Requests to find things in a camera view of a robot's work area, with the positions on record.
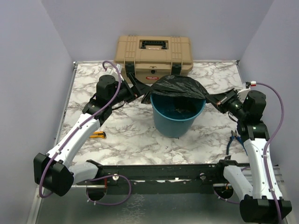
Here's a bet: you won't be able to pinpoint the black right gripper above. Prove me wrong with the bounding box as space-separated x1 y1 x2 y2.
206 88 248 119

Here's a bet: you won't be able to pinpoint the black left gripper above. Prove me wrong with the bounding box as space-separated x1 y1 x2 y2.
109 73 152 106

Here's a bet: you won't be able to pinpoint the black plastic trash bag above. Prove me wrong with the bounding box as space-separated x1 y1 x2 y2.
141 75 208 104

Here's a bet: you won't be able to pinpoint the teal plastic trash bin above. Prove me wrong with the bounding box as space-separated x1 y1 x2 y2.
150 94 206 138

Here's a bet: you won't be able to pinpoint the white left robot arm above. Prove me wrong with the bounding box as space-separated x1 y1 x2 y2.
34 75 150 198

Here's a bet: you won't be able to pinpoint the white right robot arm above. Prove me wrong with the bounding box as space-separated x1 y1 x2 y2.
206 89 292 224

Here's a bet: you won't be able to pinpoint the tan plastic toolbox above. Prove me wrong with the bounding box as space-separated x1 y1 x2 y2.
114 35 193 84

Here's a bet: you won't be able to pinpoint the yellow black utility knife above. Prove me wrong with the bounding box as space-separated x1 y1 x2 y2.
89 131 107 139

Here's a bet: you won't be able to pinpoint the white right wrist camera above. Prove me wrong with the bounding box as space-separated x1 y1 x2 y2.
237 81 256 101

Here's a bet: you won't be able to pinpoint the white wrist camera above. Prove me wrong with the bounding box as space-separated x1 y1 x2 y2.
110 64 122 81
237 81 256 101

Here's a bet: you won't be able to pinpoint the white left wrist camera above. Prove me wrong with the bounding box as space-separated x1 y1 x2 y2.
110 64 122 81

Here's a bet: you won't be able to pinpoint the blue-handled pliers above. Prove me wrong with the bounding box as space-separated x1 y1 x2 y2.
226 130 248 155

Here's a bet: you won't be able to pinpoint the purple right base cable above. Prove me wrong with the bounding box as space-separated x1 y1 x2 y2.
214 165 250 205

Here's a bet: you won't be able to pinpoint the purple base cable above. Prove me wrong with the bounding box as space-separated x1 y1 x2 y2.
85 174 131 206
214 165 250 205

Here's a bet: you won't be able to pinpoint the black front mounting rail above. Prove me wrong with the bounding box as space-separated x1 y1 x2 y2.
79 160 229 195

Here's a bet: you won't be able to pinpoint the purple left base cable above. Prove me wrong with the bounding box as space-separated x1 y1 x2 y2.
85 174 131 206

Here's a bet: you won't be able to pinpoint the aluminium extrusion frame rail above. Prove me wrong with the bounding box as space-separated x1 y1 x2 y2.
25 62 78 224

